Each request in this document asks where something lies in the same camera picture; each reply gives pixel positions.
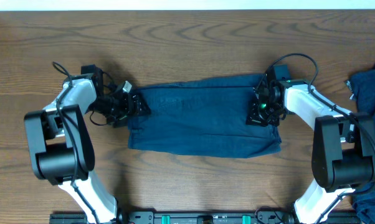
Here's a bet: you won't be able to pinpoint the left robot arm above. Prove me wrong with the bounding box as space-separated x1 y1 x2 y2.
24 62 151 223

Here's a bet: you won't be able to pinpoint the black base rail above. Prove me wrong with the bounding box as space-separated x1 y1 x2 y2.
49 210 362 224

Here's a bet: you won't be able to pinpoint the dark blue shorts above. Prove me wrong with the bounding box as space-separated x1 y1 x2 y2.
128 74 282 159

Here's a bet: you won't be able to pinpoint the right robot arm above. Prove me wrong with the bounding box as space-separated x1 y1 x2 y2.
246 65 375 223

